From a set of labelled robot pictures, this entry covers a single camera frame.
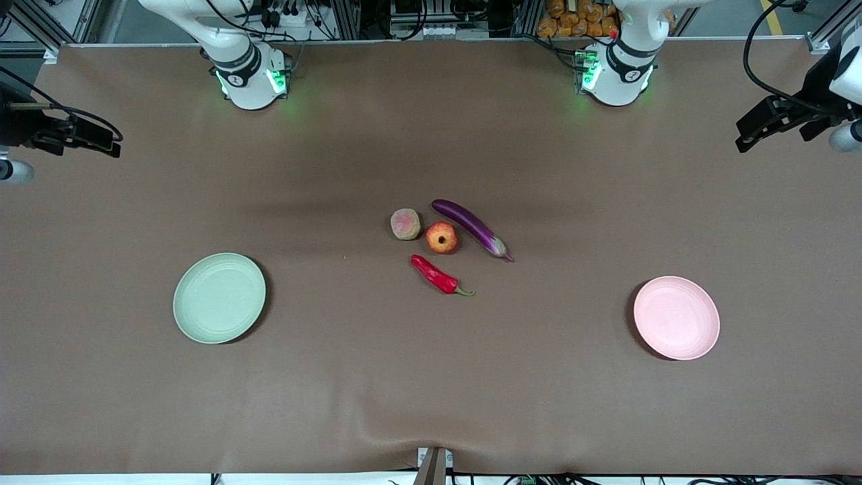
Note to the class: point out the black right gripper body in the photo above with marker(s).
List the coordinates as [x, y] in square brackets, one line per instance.
[17, 126]

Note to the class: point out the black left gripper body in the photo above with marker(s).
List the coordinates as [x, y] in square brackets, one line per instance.
[813, 92]

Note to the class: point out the long purple eggplant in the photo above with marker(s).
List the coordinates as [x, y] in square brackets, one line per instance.
[465, 219]

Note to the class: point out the pink green peach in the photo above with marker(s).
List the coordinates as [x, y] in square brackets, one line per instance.
[405, 224]

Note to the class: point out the red yellow pomegranate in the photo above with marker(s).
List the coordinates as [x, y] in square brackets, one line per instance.
[441, 237]

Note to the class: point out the red chili pepper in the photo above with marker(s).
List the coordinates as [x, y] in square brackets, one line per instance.
[434, 273]

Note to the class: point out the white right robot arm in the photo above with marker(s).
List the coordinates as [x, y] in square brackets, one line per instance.
[249, 81]

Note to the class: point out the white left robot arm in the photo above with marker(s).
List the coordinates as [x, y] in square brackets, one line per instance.
[616, 81]

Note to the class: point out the pale green round plate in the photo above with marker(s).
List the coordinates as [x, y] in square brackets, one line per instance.
[219, 300]

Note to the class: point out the pink round plate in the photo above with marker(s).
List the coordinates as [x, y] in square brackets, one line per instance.
[677, 316]

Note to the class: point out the bag of orange fruit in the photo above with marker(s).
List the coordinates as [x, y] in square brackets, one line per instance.
[559, 20]

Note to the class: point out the white power strip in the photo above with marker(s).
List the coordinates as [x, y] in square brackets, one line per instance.
[289, 17]

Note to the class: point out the grey equipment box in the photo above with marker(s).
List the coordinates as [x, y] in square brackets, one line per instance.
[438, 30]

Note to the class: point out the brown table mat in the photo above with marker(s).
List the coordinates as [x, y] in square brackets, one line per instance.
[431, 377]

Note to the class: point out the aluminium frame profile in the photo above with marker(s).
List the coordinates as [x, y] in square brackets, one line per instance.
[51, 55]
[818, 44]

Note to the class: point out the grey metal table bracket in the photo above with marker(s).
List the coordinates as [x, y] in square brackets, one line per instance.
[432, 468]

